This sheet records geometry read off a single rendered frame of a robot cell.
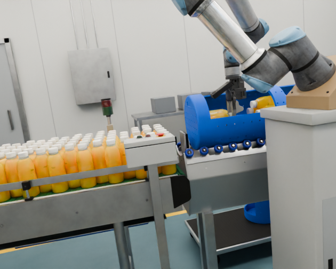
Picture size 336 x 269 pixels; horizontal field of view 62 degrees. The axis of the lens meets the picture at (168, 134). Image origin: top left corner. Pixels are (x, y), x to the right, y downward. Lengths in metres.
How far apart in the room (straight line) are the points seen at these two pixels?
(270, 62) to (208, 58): 4.00
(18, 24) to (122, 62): 1.58
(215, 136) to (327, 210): 0.55
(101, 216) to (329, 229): 0.90
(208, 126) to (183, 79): 3.61
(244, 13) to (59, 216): 1.13
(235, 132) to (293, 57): 0.46
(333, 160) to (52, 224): 1.13
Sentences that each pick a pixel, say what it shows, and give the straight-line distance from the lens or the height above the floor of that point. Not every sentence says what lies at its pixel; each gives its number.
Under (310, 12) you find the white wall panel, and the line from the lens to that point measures 6.25.
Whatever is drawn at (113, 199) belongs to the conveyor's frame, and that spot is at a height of 0.84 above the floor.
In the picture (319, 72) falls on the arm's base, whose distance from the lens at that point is 1.20.
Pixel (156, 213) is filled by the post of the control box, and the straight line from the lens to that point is 1.22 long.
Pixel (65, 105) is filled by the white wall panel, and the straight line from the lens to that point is 4.75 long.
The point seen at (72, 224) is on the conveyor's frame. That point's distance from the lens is 1.33.
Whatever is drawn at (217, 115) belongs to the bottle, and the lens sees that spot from 1.42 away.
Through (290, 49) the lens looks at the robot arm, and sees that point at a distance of 1.14.
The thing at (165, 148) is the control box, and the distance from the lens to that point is 1.11.
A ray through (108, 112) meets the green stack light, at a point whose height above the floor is 1.18.
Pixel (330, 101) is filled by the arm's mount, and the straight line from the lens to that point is 1.14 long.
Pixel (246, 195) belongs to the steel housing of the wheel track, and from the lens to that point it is 1.57.
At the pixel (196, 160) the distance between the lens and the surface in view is 1.39.
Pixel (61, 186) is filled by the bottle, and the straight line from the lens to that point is 1.31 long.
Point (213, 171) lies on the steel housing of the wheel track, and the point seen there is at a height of 0.86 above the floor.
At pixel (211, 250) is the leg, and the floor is 0.42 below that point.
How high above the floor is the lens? 1.30
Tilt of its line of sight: 10 degrees down
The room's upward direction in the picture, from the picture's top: 7 degrees counter-clockwise
